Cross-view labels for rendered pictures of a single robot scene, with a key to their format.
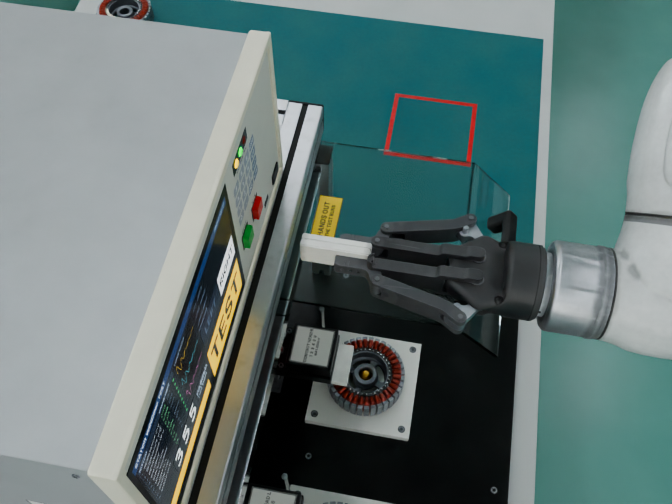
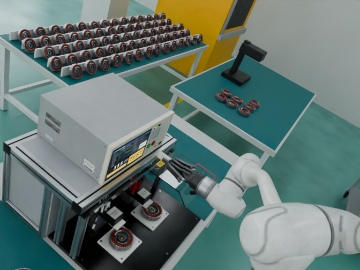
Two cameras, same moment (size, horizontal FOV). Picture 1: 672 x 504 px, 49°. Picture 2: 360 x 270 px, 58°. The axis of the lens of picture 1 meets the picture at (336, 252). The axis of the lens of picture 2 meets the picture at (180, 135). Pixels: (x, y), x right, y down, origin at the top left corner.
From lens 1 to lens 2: 80 cm
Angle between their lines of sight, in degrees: 24
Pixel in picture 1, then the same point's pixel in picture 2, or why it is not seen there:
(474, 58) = (222, 166)
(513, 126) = not seen: hidden behind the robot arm
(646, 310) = (216, 193)
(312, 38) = (184, 141)
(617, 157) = not seen: hidden behind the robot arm
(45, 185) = (122, 110)
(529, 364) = (193, 235)
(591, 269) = (210, 181)
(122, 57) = (146, 102)
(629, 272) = (217, 186)
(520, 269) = (197, 175)
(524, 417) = (185, 245)
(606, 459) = not seen: outside the picture
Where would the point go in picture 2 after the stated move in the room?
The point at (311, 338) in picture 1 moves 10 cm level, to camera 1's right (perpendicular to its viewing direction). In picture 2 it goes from (144, 192) to (161, 201)
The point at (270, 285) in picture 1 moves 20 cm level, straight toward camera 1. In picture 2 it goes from (146, 160) to (132, 188)
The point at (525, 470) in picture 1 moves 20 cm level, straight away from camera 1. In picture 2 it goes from (178, 256) to (210, 247)
